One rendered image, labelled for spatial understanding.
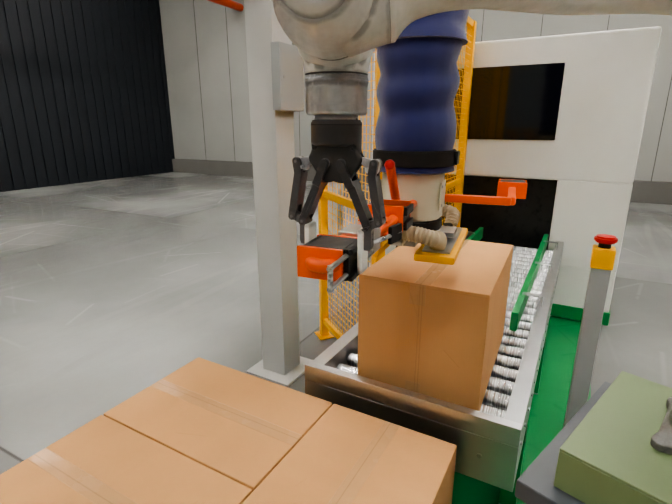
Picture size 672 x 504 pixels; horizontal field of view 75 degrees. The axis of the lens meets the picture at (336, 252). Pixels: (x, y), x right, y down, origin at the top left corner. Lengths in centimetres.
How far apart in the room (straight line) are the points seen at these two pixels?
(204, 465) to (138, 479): 16
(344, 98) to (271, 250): 180
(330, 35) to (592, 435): 85
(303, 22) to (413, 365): 117
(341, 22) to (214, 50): 1315
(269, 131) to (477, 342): 144
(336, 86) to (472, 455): 114
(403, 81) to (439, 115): 12
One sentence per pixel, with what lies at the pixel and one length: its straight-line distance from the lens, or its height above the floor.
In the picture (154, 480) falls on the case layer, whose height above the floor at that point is 54.
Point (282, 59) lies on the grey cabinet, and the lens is 224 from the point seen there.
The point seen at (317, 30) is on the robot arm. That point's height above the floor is 149.
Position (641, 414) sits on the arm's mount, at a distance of 112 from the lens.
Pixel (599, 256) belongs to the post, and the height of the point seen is 97.
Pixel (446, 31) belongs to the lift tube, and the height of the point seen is 161.
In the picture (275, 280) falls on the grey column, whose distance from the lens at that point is 241.
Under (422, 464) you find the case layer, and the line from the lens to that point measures 130.
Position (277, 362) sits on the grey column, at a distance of 263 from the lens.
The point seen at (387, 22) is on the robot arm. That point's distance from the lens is 49.
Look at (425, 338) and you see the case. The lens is 139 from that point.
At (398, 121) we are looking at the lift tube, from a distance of 115.
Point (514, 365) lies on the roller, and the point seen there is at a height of 53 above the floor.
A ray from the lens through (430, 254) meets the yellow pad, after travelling 111.
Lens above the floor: 140
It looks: 16 degrees down
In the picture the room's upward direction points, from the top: straight up
